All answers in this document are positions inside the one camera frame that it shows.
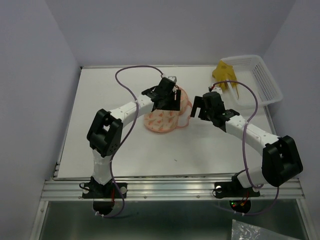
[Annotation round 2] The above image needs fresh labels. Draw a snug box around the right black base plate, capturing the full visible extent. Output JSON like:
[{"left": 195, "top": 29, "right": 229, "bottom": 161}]
[{"left": 212, "top": 181, "right": 261, "bottom": 199}]

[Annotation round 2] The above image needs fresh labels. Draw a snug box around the white plastic basket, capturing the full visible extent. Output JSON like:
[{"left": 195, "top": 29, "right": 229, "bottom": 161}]
[{"left": 221, "top": 55, "right": 283, "bottom": 109}]

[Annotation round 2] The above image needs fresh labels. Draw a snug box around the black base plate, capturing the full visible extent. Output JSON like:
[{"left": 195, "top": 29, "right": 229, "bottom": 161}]
[
  {"left": 79, "top": 182, "right": 122, "bottom": 199},
  {"left": 212, "top": 181, "right": 261, "bottom": 199}
]

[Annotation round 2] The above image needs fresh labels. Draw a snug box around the clear plastic bag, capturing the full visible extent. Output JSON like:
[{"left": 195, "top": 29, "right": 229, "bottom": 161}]
[{"left": 231, "top": 219, "right": 297, "bottom": 240}]

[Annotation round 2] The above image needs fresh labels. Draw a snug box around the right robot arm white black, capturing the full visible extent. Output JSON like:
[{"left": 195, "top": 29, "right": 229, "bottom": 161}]
[{"left": 190, "top": 91, "right": 303, "bottom": 197}]

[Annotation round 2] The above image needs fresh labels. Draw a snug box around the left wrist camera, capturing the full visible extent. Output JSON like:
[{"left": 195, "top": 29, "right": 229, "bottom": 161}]
[{"left": 167, "top": 76, "right": 177, "bottom": 83}]

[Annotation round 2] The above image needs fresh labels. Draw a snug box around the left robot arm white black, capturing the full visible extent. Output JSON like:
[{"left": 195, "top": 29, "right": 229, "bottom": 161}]
[{"left": 79, "top": 76, "right": 181, "bottom": 198}]

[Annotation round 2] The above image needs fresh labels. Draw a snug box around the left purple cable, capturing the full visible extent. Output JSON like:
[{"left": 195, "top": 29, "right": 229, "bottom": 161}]
[{"left": 94, "top": 65, "right": 166, "bottom": 219}]

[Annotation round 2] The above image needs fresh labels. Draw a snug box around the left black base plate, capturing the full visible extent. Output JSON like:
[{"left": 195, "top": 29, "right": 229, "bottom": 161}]
[{"left": 79, "top": 182, "right": 122, "bottom": 199}]

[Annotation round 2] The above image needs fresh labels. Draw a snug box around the aluminium frame rail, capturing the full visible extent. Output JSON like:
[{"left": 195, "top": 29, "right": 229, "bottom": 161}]
[{"left": 41, "top": 177, "right": 306, "bottom": 201}]

